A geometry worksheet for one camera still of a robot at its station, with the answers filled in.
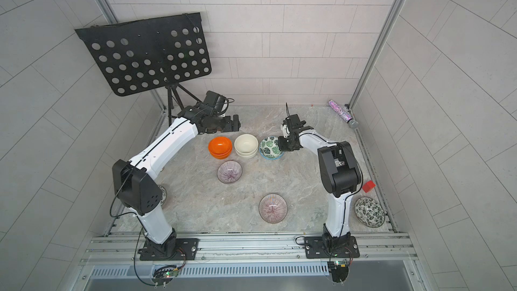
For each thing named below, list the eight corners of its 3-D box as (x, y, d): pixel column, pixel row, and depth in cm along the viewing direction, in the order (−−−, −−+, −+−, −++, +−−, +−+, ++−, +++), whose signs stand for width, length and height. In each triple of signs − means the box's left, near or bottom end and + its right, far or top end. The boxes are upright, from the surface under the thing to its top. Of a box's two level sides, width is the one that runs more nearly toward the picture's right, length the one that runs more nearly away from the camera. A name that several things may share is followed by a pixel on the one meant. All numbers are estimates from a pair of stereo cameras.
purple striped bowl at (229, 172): (217, 183, 88) (215, 179, 85) (220, 164, 94) (219, 160, 91) (240, 183, 88) (240, 180, 86) (242, 164, 94) (241, 160, 92)
